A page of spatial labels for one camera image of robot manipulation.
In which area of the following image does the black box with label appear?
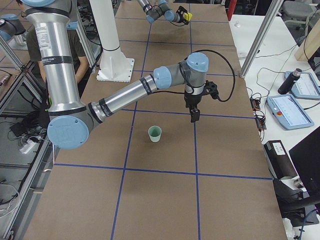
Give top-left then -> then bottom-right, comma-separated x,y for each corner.
263,140 -> 298,180

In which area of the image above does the blue teach pendant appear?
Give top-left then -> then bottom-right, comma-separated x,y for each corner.
266,94 -> 314,130
290,71 -> 320,100

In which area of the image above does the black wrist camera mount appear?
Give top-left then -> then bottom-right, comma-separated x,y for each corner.
202,80 -> 219,100

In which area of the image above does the yellow cup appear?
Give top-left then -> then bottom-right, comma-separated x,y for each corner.
183,12 -> 193,25

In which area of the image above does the blue teach pendant far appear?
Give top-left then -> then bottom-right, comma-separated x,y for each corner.
290,71 -> 320,100

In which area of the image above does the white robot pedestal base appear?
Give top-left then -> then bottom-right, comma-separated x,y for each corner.
89,0 -> 135,82

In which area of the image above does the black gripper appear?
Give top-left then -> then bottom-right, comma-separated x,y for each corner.
176,6 -> 188,25
184,92 -> 202,123

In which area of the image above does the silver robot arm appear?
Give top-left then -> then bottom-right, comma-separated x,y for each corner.
21,0 -> 209,150
137,0 -> 193,25

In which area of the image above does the green cup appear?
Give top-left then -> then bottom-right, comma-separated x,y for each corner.
147,125 -> 162,143

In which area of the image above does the blue teach pendant near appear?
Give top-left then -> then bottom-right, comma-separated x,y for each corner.
266,94 -> 314,130

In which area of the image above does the black monitor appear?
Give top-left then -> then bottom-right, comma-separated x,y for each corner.
289,127 -> 320,195

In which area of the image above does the aluminium frame post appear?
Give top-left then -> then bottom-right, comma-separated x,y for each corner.
239,0 -> 284,79

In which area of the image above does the person in dark shirt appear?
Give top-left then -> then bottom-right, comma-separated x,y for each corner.
26,27 -> 89,88

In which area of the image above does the black water bottle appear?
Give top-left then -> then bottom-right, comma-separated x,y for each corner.
277,68 -> 302,95

